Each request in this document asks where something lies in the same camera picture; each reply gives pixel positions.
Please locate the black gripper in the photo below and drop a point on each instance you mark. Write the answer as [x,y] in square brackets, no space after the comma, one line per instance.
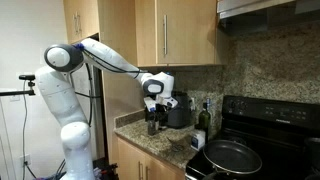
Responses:
[160,114]

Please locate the cabinet door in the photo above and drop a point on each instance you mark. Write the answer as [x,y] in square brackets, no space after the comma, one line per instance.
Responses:
[145,32]

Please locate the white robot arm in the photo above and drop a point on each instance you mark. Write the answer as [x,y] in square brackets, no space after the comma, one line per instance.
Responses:
[60,96]

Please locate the wooden lower cabinet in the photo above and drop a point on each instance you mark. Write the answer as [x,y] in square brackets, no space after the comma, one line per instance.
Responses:
[136,164]

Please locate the wooden upper cabinet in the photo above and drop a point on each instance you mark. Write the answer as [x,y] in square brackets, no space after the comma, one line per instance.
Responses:
[187,33]

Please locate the wooden cabinet above fridge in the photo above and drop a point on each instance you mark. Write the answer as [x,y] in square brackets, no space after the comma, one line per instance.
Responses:
[81,17]

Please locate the black air fryer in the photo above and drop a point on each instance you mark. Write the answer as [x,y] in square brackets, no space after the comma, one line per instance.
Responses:
[179,116]

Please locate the white blue carton box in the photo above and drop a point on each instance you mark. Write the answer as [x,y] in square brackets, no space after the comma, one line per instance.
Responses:
[198,139]

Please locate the dark green glass bottle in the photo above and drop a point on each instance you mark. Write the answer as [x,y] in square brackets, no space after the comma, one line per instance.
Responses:
[204,121]

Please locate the black frying pan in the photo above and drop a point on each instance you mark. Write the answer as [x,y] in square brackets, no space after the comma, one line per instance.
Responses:
[231,159]

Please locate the black electric stove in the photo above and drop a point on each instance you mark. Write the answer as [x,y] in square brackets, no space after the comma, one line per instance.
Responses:
[286,136]

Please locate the steel range hood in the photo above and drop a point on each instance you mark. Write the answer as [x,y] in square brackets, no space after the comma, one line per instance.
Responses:
[238,17]

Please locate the black camera on stand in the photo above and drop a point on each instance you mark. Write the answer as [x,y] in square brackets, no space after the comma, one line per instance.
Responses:
[29,80]

